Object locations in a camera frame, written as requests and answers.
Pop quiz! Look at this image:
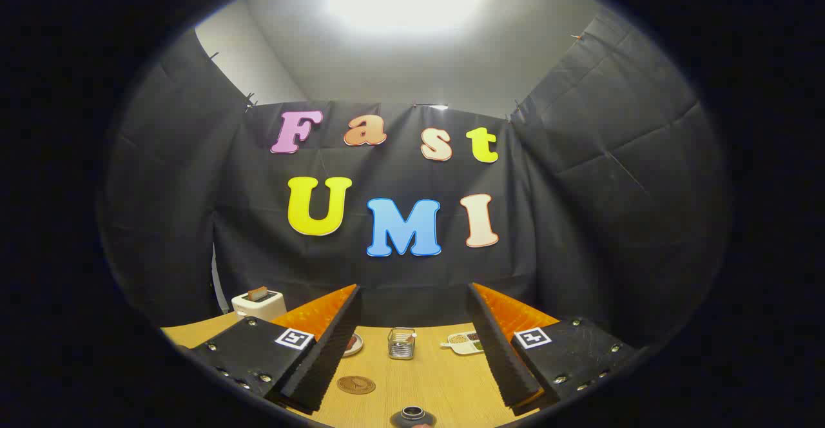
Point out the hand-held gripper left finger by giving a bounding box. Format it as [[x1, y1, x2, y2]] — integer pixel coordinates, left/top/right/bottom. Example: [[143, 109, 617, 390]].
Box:
[[187, 284, 363, 414]]

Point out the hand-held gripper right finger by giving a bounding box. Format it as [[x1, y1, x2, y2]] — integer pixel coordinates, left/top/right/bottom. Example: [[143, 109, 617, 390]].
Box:
[[465, 282, 639, 409]]

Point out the round brown coaster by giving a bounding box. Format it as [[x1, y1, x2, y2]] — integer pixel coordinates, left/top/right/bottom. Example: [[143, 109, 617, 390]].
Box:
[[336, 375, 376, 395]]

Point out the silver juice bottle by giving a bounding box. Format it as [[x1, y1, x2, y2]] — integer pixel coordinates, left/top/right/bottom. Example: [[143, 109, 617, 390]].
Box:
[[390, 406, 437, 428]]

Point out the white divided snack dish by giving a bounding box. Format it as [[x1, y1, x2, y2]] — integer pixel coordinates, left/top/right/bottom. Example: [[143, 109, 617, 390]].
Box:
[[441, 331, 485, 356]]

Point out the wooden table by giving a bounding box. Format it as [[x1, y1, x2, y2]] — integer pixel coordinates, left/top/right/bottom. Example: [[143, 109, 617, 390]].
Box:
[[161, 312, 555, 428]]

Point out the white toaster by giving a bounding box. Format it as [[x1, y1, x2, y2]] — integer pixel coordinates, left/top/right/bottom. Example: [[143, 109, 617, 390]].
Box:
[[231, 289, 287, 323]]

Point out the metal wire holder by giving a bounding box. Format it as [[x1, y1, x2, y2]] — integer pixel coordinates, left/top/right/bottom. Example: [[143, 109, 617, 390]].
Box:
[[387, 327, 417, 360]]

